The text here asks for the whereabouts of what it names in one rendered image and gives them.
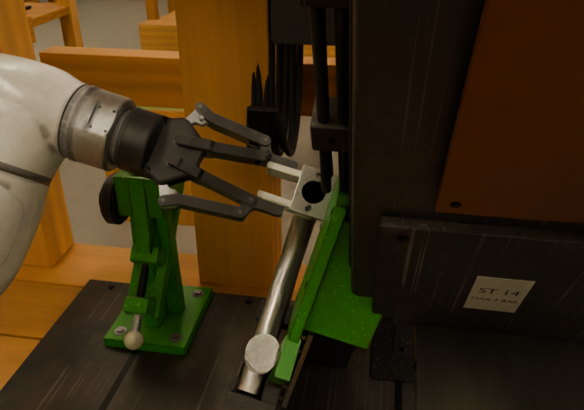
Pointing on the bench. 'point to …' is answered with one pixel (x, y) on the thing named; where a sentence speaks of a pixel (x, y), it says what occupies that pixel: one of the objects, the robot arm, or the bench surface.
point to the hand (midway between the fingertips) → (292, 191)
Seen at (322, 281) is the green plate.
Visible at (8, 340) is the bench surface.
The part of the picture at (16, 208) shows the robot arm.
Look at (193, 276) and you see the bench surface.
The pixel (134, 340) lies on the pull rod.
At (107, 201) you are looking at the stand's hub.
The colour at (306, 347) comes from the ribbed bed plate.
